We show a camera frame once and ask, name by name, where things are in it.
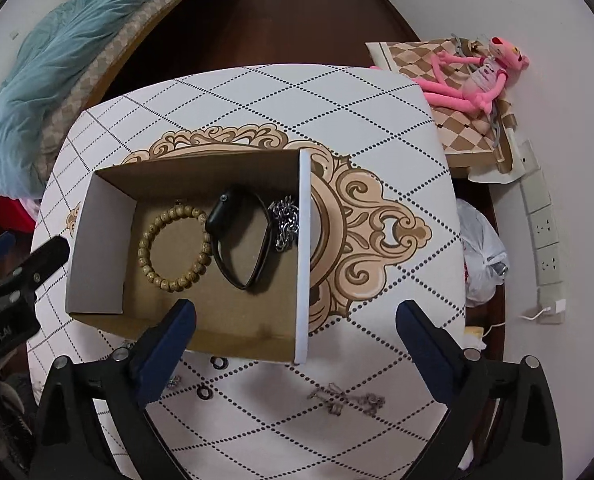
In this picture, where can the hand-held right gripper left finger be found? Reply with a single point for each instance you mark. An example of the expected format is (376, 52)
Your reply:
(169, 337)

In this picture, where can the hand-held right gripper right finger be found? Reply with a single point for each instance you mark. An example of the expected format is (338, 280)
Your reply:
(427, 337)

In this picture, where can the brown cardboard box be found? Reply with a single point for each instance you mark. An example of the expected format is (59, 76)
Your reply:
(257, 310)

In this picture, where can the red cloth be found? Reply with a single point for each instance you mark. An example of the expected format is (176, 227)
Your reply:
(14, 215)

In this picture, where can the small silver earring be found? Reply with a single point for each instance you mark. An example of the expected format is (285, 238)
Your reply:
(174, 383)

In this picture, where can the white plastic bag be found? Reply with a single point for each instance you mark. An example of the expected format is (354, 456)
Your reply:
(482, 255)

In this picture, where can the black wristband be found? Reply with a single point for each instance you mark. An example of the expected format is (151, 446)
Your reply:
(218, 217)

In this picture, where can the light blue blanket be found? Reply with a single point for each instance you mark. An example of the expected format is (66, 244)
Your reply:
(62, 55)

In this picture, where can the pink plush toy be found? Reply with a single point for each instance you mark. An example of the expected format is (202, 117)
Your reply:
(477, 82)

